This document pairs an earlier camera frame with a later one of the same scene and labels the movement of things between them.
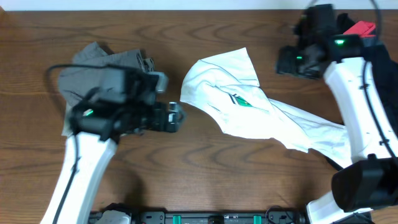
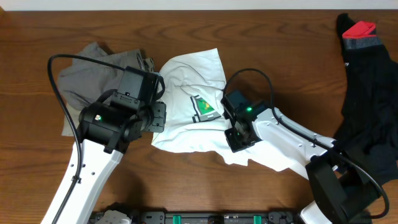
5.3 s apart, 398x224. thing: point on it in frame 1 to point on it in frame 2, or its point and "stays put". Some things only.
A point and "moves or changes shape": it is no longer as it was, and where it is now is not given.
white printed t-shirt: (226, 86) moves or changes shape
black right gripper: (283, 64) to (234, 145)
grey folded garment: (83, 75) stays put
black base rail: (191, 217) stays put
